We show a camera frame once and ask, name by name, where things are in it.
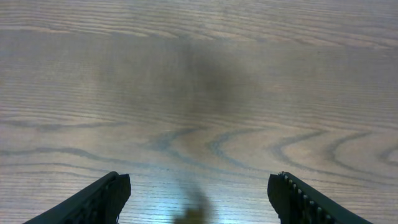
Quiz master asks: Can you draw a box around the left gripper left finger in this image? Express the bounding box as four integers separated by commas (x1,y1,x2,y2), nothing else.
25,171,131,224

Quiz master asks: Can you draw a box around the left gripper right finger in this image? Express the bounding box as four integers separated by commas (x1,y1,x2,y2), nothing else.
267,172,371,224

